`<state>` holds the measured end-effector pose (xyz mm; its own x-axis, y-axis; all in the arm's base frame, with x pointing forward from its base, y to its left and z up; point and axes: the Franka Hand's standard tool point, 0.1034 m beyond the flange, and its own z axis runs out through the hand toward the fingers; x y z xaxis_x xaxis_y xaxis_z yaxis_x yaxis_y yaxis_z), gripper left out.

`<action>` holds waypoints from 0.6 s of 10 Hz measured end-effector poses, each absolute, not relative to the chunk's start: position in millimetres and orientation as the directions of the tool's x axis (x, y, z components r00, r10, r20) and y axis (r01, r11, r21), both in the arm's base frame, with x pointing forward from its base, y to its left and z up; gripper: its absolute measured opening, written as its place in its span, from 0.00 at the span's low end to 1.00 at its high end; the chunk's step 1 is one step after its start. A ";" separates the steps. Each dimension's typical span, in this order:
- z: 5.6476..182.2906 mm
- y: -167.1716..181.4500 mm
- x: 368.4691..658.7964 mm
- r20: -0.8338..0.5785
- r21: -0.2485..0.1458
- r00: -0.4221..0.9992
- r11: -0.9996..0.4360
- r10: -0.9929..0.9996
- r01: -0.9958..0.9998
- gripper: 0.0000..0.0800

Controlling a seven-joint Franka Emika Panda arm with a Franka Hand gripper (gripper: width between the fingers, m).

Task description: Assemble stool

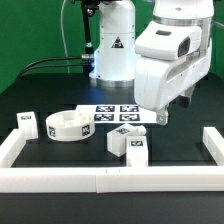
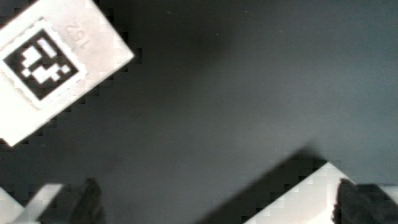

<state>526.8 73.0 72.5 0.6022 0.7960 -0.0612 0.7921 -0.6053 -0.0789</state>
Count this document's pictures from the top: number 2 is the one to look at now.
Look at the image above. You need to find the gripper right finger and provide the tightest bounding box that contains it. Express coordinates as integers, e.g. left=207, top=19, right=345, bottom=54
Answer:
left=246, top=162, right=398, bottom=224

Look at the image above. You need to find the white round stool seat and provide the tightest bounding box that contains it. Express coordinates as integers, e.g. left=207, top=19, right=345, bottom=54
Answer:
left=0, top=0, right=136, bottom=145

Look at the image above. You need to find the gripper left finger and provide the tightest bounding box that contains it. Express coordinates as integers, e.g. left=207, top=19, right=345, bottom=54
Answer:
left=0, top=184, right=63, bottom=224

